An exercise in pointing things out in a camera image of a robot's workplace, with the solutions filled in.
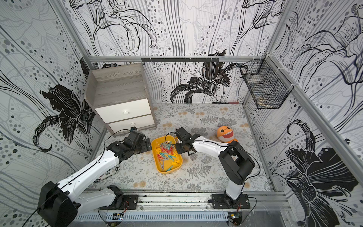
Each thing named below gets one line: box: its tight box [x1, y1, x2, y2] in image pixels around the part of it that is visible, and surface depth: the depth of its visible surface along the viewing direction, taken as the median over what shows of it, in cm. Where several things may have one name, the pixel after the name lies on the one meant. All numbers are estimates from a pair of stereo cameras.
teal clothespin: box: [159, 152, 177, 162], surface depth 90 cm
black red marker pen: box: [212, 101, 240, 105], surface depth 125 cm
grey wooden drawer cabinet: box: [85, 62, 157, 138], surface depth 87 cm
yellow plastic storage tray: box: [151, 135, 183, 175], surface depth 90 cm
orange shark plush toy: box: [216, 125, 239, 144], surface depth 93 cm
